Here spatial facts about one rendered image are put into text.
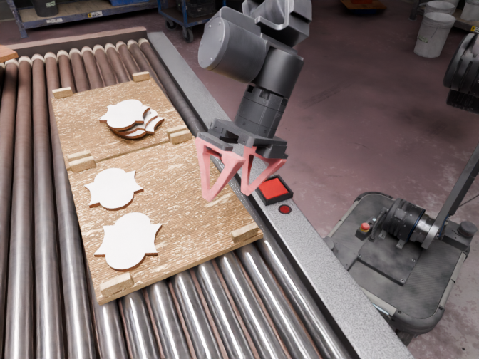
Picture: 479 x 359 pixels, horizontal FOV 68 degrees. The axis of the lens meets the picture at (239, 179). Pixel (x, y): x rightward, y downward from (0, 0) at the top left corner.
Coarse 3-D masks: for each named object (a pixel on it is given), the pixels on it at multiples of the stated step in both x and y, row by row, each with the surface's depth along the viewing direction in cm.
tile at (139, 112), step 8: (120, 104) 105; (128, 104) 105; (136, 104) 105; (112, 112) 102; (120, 112) 102; (128, 112) 102; (136, 112) 102; (144, 112) 102; (104, 120) 99; (112, 120) 98; (120, 120) 98; (128, 120) 98; (136, 120) 99; (112, 128) 97; (120, 128) 96; (128, 128) 97
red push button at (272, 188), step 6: (270, 180) 89; (276, 180) 89; (264, 186) 88; (270, 186) 88; (276, 186) 88; (282, 186) 88; (264, 192) 86; (270, 192) 86; (276, 192) 86; (282, 192) 86
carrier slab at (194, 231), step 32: (128, 160) 94; (160, 160) 94; (192, 160) 94; (160, 192) 85; (192, 192) 85; (224, 192) 85; (96, 224) 78; (192, 224) 78; (224, 224) 78; (160, 256) 71; (192, 256) 71; (96, 288) 66; (128, 288) 66
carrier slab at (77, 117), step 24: (72, 96) 120; (96, 96) 120; (120, 96) 120; (144, 96) 120; (72, 120) 108; (96, 120) 108; (168, 120) 108; (72, 144) 100; (96, 144) 100; (120, 144) 100; (144, 144) 100
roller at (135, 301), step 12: (72, 48) 154; (72, 60) 147; (84, 72) 140; (84, 84) 130; (132, 300) 66; (144, 300) 68; (132, 312) 64; (144, 312) 65; (132, 324) 63; (144, 324) 63; (132, 336) 61; (144, 336) 61; (132, 348) 60; (144, 348) 60; (156, 348) 61
